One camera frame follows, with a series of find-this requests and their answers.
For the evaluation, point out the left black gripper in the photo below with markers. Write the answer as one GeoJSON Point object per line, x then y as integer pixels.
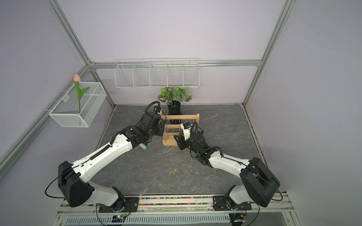
{"type": "Point", "coordinates": [161, 126]}

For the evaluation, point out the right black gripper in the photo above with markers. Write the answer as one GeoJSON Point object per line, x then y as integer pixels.
{"type": "Point", "coordinates": [180, 142]}

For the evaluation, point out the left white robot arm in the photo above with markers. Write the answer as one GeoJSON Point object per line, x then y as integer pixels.
{"type": "Point", "coordinates": [74, 179]}

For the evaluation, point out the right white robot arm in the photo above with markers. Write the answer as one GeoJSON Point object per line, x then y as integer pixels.
{"type": "Point", "coordinates": [259, 184]}

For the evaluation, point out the wooden jewelry display stand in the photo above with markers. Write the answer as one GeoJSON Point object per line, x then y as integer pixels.
{"type": "Point", "coordinates": [171, 130]}

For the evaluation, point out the teal small shovel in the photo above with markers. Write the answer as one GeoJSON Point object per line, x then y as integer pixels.
{"type": "Point", "coordinates": [144, 147]}

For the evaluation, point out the potted green plant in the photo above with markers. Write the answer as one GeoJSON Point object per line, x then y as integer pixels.
{"type": "Point", "coordinates": [173, 96]}

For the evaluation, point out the pink artificial tulip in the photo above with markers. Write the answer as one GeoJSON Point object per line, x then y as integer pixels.
{"type": "Point", "coordinates": [80, 91]}

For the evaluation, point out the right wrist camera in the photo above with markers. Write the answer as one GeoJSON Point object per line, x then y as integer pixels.
{"type": "Point", "coordinates": [186, 127]}

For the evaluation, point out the white wire wall shelf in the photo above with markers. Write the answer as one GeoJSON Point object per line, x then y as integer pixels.
{"type": "Point", "coordinates": [152, 73]}

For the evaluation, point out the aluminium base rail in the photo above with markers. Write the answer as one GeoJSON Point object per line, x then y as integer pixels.
{"type": "Point", "coordinates": [178, 204]}

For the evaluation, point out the white mesh wall basket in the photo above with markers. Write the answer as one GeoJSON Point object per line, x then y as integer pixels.
{"type": "Point", "coordinates": [66, 111]}

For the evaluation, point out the white slotted cable duct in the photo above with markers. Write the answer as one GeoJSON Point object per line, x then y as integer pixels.
{"type": "Point", "coordinates": [148, 219]}

